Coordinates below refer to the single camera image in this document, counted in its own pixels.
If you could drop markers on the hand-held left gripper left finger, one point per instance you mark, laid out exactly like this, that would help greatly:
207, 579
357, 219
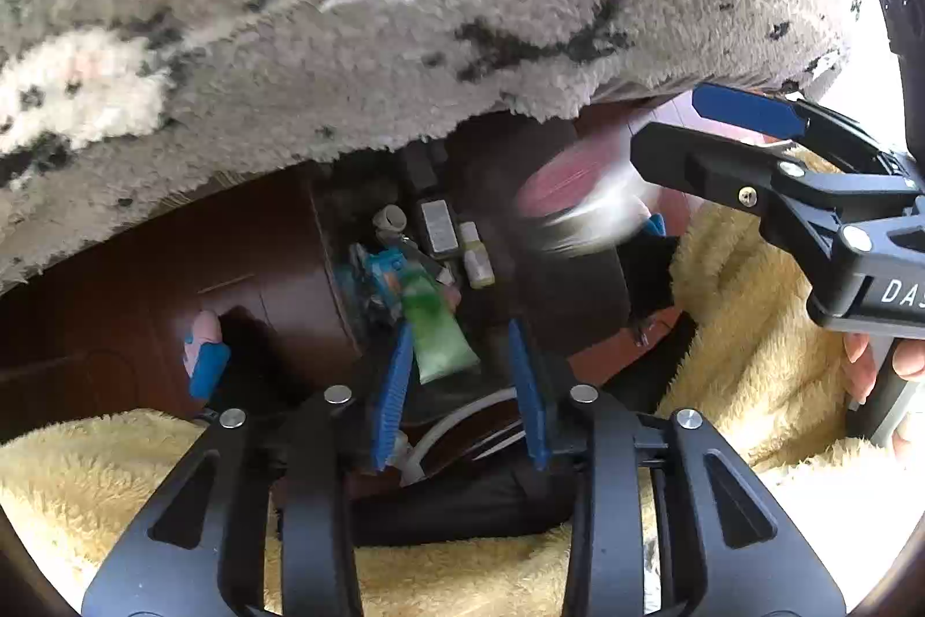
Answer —
390, 389

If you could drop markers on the small yellowish white bottle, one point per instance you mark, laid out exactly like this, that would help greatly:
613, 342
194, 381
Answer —
477, 259

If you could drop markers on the yellow fluffy robe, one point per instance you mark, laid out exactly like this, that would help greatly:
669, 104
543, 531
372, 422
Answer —
759, 328

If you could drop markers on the green squeeze tube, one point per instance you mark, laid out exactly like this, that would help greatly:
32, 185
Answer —
437, 342

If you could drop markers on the dark trash bin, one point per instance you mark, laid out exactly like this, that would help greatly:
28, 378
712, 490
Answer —
578, 299

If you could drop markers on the person's right hand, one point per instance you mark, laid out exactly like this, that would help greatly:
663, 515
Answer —
860, 368

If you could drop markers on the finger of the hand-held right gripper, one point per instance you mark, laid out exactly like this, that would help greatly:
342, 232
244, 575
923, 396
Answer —
694, 158
744, 109

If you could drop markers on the dark cloth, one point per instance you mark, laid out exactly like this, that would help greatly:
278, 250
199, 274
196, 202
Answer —
462, 505

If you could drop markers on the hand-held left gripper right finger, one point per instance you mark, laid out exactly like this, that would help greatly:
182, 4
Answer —
526, 389

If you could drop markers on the blue wet wipes packet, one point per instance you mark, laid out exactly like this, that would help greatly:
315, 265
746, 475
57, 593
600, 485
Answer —
383, 284

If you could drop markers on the grey bow print blanket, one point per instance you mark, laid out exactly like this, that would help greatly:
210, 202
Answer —
361, 10

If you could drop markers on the brown wooden cabinet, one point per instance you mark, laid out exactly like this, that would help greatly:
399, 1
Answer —
144, 299

